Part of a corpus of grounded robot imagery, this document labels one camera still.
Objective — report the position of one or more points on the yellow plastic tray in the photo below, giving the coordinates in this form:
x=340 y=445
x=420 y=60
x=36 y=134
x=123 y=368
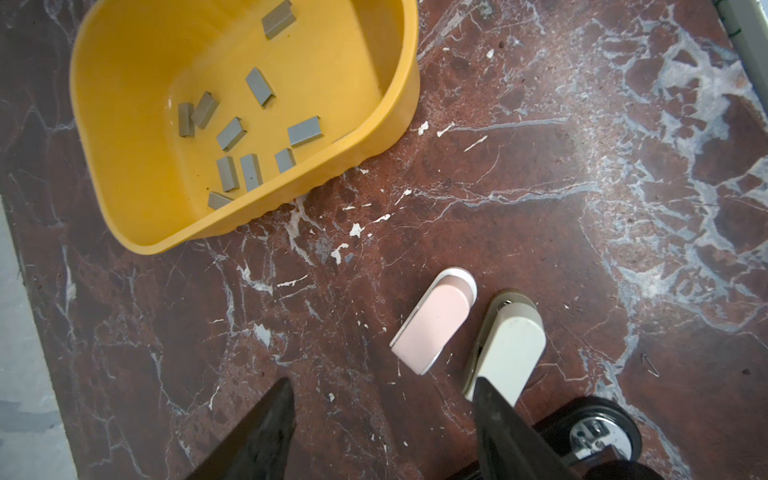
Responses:
x=351 y=63

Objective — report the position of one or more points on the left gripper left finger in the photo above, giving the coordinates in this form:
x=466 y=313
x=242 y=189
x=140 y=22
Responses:
x=258 y=447

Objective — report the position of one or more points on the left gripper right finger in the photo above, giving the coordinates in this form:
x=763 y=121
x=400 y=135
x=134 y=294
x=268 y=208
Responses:
x=508 y=448

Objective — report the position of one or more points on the pink mini stapler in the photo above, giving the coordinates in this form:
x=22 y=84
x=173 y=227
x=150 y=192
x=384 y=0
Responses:
x=438 y=315

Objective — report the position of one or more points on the grey staple strip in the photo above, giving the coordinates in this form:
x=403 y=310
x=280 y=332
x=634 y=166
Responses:
x=204 y=110
x=305 y=131
x=232 y=133
x=186 y=126
x=278 y=19
x=285 y=160
x=227 y=174
x=259 y=87
x=217 y=200
x=251 y=171

